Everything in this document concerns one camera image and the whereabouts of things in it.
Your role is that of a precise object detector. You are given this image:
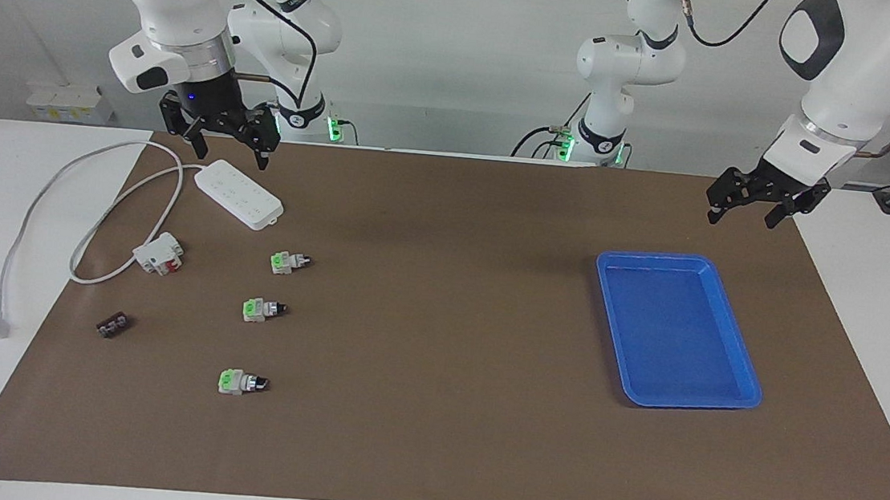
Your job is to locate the white power cable with plug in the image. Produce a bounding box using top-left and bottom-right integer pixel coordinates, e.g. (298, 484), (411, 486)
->
(0, 128), (209, 358)

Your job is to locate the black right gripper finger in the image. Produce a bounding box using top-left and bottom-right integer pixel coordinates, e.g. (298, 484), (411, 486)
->
(234, 101), (283, 173)
(153, 91), (214, 162)

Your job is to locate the white power strip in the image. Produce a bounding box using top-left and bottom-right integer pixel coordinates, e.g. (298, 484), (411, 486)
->
(189, 157), (289, 234)

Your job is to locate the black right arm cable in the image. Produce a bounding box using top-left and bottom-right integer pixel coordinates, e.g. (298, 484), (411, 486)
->
(190, 0), (324, 115)

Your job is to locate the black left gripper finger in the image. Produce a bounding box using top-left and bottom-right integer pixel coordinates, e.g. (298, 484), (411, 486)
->
(763, 179), (832, 235)
(704, 165), (760, 229)

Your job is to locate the blue plastic tray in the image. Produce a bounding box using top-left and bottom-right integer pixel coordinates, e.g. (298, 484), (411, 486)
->
(584, 246), (775, 418)

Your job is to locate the white red circuit breaker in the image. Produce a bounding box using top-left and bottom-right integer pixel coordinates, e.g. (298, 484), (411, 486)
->
(129, 229), (187, 278)

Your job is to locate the brown table mat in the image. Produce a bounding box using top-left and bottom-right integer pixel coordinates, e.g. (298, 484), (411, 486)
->
(0, 113), (890, 500)

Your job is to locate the white cardboard box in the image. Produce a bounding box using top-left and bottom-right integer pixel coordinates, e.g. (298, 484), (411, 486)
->
(24, 79), (118, 128)

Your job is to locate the black base cable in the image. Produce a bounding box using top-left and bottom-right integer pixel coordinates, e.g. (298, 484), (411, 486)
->
(510, 87), (593, 165)

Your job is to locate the small dark brown terminal block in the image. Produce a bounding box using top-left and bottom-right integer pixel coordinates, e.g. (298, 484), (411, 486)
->
(95, 311), (132, 342)

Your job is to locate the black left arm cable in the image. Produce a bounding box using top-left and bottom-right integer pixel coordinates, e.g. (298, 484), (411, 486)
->
(664, 0), (890, 161)

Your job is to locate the green white knob switch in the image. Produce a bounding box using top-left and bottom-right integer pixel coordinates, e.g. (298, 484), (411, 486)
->
(217, 368), (271, 399)
(242, 296), (289, 327)
(269, 250), (314, 278)

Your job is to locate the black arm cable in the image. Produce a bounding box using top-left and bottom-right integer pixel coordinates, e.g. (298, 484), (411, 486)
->
(664, 0), (890, 161)
(190, 0), (324, 115)

